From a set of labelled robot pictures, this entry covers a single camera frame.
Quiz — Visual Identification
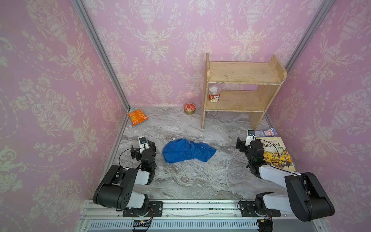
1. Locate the right aluminium corner post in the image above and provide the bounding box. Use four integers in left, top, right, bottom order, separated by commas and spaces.
268, 1, 333, 119

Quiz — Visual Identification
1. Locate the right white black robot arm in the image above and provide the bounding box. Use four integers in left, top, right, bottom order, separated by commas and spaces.
236, 138, 335, 222

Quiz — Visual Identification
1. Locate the aluminium corner post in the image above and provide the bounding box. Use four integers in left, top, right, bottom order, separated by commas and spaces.
72, 0, 130, 112
268, 1, 333, 119

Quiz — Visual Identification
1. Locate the orange snack bag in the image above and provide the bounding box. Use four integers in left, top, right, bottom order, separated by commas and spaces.
127, 108, 149, 126

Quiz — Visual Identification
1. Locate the colourful sunflower magazine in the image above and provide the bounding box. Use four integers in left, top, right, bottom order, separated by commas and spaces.
255, 128, 279, 137

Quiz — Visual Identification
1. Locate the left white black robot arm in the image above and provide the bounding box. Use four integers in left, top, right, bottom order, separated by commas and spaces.
93, 136, 157, 217

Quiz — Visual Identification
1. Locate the left aluminium corner post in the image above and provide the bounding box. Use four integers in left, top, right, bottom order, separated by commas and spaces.
72, 0, 130, 112

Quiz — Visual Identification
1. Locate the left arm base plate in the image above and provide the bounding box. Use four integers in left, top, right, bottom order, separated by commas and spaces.
123, 201, 163, 218

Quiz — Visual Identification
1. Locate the wooden two-tier shelf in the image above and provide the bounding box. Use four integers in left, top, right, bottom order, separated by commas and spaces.
201, 54, 288, 130

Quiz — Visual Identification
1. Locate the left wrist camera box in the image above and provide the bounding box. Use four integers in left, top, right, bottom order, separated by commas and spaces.
138, 136, 150, 154

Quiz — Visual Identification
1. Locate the yellow history picture book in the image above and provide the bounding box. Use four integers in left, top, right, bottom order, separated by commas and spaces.
258, 137, 296, 172

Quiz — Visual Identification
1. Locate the blue cloth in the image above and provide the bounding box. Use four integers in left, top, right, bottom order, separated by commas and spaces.
162, 139, 216, 163

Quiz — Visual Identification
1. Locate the white red cup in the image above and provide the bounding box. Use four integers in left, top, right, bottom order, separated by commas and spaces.
208, 85, 221, 102

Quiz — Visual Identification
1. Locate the aluminium front rail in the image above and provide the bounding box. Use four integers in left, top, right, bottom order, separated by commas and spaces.
76, 199, 331, 232

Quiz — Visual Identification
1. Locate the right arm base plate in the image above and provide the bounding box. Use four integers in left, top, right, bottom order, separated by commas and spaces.
237, 199, 281, 218

